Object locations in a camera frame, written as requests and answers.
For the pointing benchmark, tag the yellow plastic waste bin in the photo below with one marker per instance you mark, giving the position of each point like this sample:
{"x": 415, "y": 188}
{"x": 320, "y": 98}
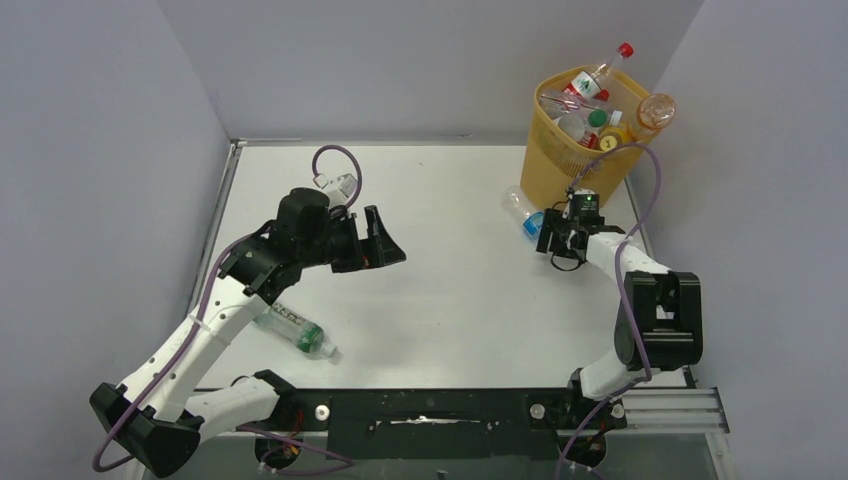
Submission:
{"x": 552, "y": 159}

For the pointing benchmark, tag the green label bottle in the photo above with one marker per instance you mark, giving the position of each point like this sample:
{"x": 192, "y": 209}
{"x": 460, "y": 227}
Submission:
{"x": 304, "y": 334}

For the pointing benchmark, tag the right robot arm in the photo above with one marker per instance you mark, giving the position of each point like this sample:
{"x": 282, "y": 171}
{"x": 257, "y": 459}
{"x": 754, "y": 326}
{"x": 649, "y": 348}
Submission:
{"x": 659, "y": 324}

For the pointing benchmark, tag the aluminium frame rail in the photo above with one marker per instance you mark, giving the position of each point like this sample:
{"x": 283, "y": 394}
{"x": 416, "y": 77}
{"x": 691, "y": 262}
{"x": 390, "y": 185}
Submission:
{"x": 656, "y": 417}

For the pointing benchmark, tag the white cap blue label bottle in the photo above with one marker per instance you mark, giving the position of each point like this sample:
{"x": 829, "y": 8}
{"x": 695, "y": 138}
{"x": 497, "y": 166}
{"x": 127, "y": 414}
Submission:
{"x": 614, "y": 117}

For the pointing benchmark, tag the red label bottle sideways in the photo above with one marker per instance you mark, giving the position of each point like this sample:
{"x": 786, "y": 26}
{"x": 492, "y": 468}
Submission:
{"x": 590, "y": 81}

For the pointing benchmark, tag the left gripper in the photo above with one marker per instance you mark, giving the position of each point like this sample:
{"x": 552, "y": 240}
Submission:
{"x": 382, "y": 252}

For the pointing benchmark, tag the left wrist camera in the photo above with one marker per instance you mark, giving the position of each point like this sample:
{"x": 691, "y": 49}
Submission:
{"x": 340, "y": 190}

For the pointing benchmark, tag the yellow juice bottle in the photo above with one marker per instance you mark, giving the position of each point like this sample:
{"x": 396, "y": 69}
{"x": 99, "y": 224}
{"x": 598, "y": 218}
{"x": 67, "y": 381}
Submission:
{"x": 611, "y": 139}

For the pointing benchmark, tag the small blue label bottle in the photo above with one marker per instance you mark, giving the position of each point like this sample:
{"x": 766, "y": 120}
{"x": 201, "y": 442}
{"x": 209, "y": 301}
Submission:
{"x": 516, "y": 204}

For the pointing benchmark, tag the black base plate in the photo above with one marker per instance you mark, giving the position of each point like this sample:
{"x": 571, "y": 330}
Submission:
{"x": 441, "y": 424}

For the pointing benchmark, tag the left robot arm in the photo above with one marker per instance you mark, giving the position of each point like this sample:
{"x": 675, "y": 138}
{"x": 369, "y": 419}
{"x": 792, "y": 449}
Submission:
{"x": 154, "y": 413}

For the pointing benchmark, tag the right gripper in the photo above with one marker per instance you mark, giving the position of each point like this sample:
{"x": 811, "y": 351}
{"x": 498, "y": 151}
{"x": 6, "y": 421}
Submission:
{"x": 554, "y": 221}

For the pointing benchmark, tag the orange cap bottle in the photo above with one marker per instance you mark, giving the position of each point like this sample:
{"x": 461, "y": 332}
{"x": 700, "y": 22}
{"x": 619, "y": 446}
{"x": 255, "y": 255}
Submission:
{"x": 653, "y": 114}

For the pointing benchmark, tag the clear blue pink label bottle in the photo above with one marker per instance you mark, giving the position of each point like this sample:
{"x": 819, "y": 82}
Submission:
{"x": 556, "y": 104}

